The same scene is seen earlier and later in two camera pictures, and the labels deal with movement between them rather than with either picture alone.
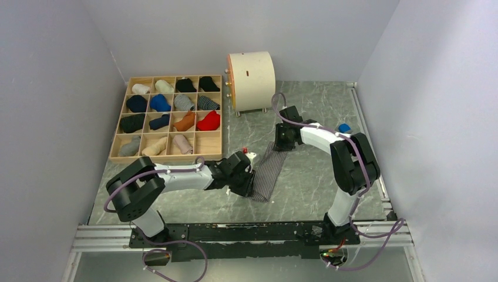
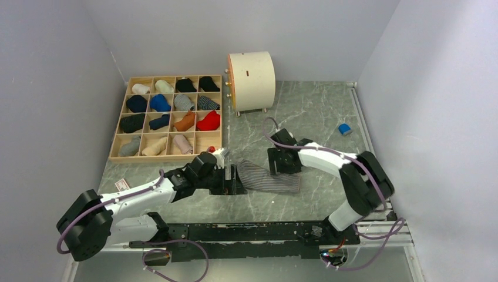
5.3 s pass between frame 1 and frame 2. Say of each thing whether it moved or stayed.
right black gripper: moved
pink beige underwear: stayed
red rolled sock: stayed
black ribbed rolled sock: stayed
